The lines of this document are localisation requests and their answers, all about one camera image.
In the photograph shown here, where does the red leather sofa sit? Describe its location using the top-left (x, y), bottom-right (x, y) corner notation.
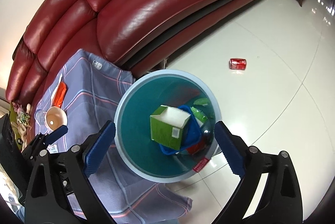
top-left (6, 0), bottom-right (253, 105)

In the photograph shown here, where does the pink paper cup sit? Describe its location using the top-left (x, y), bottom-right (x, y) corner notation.
top-left (45, 106), bottom-right (68, 131)

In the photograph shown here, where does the blue plaid tablecloth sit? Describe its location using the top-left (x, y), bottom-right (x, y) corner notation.
top-left (34, 49), bottom-right (192, 223)

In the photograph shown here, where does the red yellow snack bag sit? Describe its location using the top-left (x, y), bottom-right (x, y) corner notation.
top-left (186, 138), bottom-right (207, 155)

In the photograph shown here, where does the green pastry box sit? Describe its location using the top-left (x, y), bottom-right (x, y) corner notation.
top-left (150, 105), bottom-right (190, 150)

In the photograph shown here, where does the clear water bottle blue label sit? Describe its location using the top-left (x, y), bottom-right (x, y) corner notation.
top-left (34, 109), bottom-right (48, 134)

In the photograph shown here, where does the red cola can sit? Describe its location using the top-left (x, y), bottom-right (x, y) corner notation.
top-left (229, 58), bottom-right (247, 71)

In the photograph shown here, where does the orange red packet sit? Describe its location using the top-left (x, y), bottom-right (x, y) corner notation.
top-left (52, 81), bottom-right (67, 108)

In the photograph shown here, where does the candy jar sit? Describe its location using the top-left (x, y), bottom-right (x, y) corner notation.
top-left (17, 112), bottom-right (30, 127)

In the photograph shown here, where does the teal trash bin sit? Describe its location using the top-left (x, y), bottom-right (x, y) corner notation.
top-left (115, 70), bottom-right (221, 183)

